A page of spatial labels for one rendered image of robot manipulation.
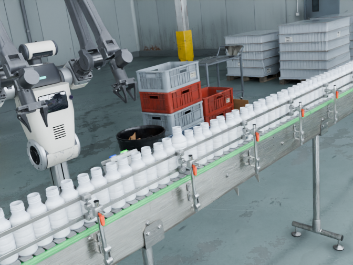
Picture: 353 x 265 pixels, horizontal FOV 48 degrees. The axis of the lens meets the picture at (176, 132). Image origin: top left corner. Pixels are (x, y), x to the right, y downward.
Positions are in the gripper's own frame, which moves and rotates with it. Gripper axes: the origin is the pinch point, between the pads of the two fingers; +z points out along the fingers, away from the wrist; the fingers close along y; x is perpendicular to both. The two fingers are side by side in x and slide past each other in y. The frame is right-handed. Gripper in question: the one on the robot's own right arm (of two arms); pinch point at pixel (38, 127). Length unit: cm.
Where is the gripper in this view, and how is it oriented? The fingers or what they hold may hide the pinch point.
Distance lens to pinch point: 160.3
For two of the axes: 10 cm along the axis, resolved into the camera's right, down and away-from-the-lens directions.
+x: -4.9, 1.5, 8.6
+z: 3.4, 9.4, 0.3
